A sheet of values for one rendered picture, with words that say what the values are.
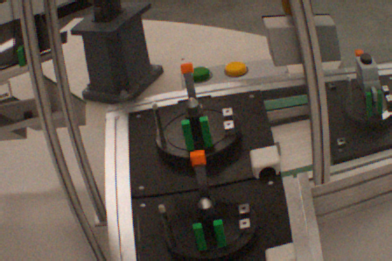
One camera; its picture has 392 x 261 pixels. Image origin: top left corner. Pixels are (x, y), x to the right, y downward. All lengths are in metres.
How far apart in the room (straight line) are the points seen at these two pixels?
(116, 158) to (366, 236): 0.51
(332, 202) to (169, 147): 0.31
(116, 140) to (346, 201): 0.46
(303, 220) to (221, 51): 0.73
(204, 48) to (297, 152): 0.54
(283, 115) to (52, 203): 0.49
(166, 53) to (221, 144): 0.58
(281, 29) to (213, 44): 0.76
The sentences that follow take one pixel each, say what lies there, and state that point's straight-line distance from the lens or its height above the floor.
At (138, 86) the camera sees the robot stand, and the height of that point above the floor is 0.88.
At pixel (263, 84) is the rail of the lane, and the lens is 1.42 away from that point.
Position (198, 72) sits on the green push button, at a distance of 1.46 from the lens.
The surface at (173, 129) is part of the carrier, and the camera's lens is 1.29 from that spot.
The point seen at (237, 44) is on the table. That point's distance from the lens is 1.77.
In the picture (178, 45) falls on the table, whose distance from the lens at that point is 1.80.
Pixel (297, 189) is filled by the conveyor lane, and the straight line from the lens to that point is 1.18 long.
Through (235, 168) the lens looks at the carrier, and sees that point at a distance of 1.21.
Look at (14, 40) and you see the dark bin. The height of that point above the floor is 1.34.
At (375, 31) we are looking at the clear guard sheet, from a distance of 1.05.
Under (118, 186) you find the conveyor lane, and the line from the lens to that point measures 1.26.
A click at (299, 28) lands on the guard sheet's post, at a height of 1.25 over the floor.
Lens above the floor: 1.72
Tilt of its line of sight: 35 degrees down
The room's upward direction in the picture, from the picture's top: 12 degrees counter-clockwise
